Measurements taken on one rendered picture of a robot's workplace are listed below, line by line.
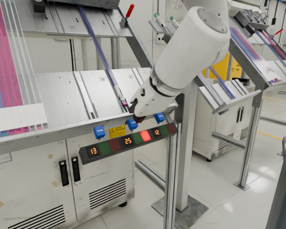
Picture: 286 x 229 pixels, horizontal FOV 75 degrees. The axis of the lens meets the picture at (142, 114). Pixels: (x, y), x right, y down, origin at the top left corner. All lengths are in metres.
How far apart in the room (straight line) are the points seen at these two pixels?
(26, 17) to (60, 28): 0.11
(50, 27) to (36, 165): 0.54
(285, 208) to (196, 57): 0.36
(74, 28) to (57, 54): 1.69
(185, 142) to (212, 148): 0.67
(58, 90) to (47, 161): 0.40
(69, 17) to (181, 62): 0.60
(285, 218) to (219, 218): 0.81
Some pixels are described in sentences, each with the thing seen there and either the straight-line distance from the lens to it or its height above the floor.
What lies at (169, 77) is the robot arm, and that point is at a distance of 0.38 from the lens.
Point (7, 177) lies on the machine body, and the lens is 0.92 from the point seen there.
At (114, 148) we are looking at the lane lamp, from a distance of 0.55.
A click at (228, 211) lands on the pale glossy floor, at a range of 1.37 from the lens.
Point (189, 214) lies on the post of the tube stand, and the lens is 1.28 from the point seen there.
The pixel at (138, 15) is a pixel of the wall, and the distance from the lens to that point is 2.98.
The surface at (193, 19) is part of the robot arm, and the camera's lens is 0.33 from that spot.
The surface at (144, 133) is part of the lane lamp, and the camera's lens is 0.61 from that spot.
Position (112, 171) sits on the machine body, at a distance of 1.06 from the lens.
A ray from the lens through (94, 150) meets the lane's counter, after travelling 0.53.
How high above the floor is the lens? 0.91
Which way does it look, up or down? 18 degrees down
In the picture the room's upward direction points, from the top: straight up
